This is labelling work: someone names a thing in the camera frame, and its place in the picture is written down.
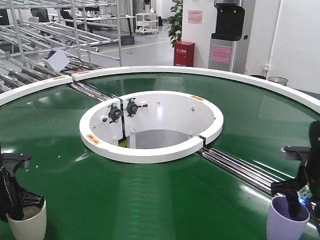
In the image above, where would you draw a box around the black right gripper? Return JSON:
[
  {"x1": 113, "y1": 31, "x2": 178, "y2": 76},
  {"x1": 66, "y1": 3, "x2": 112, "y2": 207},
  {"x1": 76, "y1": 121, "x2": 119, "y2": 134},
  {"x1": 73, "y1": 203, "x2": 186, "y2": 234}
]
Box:
[{"x1": 271, "y1": 120, "x2": 320, "y2": 218}]

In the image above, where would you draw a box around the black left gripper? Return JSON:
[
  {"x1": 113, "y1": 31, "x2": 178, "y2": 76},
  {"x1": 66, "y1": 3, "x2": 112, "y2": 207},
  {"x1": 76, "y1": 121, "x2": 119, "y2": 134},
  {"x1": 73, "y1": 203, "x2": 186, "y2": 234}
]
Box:
[{"x1": 0, "y1": 152, "x2": 45, "y2": 222}]

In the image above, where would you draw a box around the lavender plastic cup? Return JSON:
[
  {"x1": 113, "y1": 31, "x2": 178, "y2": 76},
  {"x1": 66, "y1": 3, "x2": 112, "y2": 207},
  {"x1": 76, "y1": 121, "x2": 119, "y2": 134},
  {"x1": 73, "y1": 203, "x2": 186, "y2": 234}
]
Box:
[{"x1": 266, "y1": 196, "x2": 310, "y2": 240}]

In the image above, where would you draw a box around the beige plastic cup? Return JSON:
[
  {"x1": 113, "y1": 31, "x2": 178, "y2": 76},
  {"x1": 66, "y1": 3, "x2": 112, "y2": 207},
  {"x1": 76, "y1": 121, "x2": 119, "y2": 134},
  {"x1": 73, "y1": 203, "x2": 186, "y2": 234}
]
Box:
[{"x1": 6, "y1": 200, "x2": 47, "y2": 240}]

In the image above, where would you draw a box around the steel conveyor rollers right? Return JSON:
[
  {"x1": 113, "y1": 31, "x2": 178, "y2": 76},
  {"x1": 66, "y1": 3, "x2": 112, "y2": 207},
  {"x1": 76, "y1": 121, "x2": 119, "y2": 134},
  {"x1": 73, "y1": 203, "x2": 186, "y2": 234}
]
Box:
[{"x1": 196, "y1": 147, "x2": 293, "y2": 196}]

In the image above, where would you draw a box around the green circular conveyor belt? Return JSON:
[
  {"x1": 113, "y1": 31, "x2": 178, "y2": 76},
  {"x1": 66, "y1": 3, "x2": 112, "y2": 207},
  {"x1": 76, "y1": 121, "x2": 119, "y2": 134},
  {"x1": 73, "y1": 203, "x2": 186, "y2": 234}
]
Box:
[{"x1": 0, "y1": 73, "x2": 320, "y2": 240}]

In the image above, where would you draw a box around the white outer conveyor rim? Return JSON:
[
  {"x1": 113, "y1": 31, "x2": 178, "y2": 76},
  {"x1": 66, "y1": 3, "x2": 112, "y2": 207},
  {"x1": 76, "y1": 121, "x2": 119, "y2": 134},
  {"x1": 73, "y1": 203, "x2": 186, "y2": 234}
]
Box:
[{"x1": 0, "y1": 65, "x2": 320, "y2": 113}]

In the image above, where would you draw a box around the green circuit board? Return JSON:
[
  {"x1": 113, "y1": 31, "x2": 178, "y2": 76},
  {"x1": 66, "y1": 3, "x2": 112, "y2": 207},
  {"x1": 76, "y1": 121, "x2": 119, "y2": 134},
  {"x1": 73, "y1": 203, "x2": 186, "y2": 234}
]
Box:
[{"x1": 297, "y1": 183, "x2": 313, "y2": 200}]

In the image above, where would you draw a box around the white control box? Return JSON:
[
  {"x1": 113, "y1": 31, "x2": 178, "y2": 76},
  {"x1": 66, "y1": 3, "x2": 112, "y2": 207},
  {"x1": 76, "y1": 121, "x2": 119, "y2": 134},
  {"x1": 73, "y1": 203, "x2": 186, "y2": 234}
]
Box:
[{"x1": 42, "y1": 48, "x2": 70, "y2": 73}]

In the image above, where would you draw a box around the metal roller rack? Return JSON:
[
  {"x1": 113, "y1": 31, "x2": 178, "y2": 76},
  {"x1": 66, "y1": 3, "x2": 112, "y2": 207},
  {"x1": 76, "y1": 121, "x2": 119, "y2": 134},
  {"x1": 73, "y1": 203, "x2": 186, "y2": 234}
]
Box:
[{"x1": 0, "y1": 0, "x2": 120, "y2": 93}]

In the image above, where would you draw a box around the red fire extinguisher cabinet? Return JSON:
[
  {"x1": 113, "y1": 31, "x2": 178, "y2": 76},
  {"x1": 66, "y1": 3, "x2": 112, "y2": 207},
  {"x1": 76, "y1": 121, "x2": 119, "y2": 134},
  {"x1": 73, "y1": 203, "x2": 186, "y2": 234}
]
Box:
[{"x1": 173, "y1": 41, "x2": 195, "y2": 67}]

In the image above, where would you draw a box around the black water dispenser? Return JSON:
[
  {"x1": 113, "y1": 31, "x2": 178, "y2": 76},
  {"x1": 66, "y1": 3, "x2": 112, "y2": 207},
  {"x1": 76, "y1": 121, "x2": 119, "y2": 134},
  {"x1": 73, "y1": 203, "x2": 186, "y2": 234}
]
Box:
[{"x1": 208, "y1": 0, "x2": 245, "y2": 72}]

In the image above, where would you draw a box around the green potted plant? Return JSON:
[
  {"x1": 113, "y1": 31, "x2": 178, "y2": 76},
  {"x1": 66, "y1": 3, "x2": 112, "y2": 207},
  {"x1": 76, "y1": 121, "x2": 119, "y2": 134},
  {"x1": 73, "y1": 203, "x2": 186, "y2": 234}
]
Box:
[{"x1": 167, "y1": 0, "x2": 183, "y2": 47}]

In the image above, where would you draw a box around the white rolling cart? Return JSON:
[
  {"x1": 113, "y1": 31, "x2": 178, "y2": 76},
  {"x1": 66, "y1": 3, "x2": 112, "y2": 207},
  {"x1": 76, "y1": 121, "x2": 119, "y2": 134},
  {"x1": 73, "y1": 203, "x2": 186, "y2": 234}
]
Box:
[{"x1": 135, "y1": 13, "x2": 159, "y2": 35}]

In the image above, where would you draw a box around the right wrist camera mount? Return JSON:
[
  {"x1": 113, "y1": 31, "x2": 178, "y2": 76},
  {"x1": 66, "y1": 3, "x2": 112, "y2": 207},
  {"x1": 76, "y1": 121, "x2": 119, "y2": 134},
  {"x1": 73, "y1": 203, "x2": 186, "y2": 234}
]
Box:
[{"x1": 281, "y1": 146, "x2": 311, "y2": 161}]

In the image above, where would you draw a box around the wire mesh waste basket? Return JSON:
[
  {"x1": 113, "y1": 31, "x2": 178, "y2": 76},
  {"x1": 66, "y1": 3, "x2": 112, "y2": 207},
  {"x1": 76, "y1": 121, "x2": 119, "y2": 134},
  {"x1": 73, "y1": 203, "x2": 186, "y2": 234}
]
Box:
[{"x1": 267, "y1": 76, "x2": 288, "y2": 86}]

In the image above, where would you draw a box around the white inner conveyor ring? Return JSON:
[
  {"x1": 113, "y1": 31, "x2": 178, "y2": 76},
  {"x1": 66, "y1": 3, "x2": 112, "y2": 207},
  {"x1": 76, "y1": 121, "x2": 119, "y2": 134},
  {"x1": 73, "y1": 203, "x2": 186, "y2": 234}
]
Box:
[{"x1": 79, "y1": 90, "x2": 224, "y2": 165}]

